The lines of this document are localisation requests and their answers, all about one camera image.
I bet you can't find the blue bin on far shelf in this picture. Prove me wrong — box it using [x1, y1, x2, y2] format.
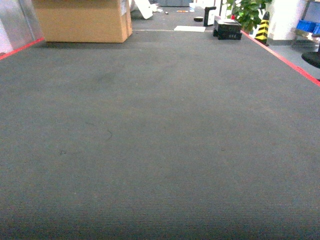
[296, 20, 320, 34]

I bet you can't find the white flat sheet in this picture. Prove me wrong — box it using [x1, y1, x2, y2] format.
[174, 25, 206, 33]

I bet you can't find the black equipment box stack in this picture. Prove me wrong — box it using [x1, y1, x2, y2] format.
[212, 19, 242, 40]

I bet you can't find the white foam board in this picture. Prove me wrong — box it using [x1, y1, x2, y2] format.
[131, 0, 153, 20]

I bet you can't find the black upright stand device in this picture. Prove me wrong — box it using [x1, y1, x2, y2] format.
[203, 6, 217, 27]

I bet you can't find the yellow black traffic cone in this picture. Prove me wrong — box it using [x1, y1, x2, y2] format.
[254, 11, 270, 47]

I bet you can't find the green potted plant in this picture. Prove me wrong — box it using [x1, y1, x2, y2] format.
[224, 0, 272, 33]

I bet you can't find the large cardboard box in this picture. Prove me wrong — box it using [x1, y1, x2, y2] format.
[32, 0, 133, 43]

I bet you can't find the black office chair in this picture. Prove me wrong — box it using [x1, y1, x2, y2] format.
[301, 51, 320, 69]

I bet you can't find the red left conveyor rail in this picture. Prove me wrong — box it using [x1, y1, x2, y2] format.
[0, 37, 45, 60]

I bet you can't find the red conveyor side rail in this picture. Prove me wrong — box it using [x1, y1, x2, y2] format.
[241, 30, 320, 87]

